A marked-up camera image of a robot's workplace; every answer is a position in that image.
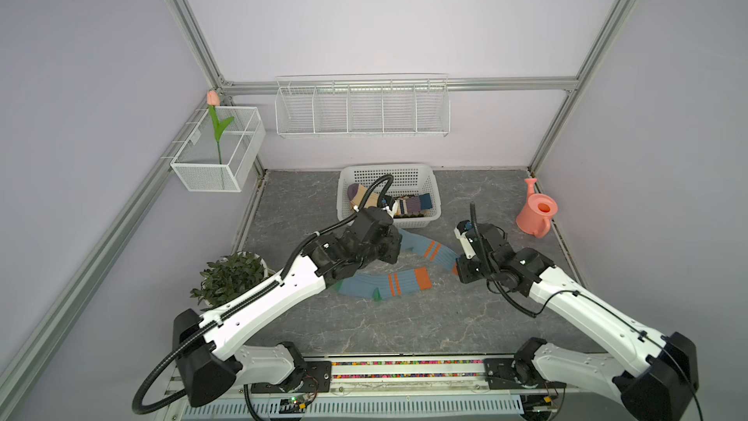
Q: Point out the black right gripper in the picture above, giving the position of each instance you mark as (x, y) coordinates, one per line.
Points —
(461, 265)

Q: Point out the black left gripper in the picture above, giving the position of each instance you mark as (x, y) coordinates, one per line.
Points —
(393, 242)

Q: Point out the blue green orange sock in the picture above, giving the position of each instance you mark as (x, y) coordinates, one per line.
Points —
(384, 287)

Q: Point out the beige purple striped sock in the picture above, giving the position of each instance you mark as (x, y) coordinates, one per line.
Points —
(414, 206)

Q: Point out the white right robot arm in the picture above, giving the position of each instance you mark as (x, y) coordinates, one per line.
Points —
(652, 375)

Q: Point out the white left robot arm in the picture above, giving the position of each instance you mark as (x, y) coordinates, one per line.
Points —
(210, 352)

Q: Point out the pink watering can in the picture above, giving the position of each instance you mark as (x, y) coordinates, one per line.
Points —
(538, 211)

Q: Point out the green potted plant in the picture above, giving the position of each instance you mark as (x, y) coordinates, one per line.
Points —
(229, 277)

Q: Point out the pink artificial tulip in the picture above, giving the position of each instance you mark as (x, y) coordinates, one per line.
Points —
(219, 126)

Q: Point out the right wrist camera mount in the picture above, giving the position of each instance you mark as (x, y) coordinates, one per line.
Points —
(465, 235)

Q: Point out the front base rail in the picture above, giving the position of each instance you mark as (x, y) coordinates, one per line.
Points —
(409, 371)

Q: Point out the white wire wall shelf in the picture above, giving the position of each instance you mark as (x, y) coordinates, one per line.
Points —
(395, 104)

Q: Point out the white wire wall basket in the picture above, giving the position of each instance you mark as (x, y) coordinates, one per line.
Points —
(196, 161)

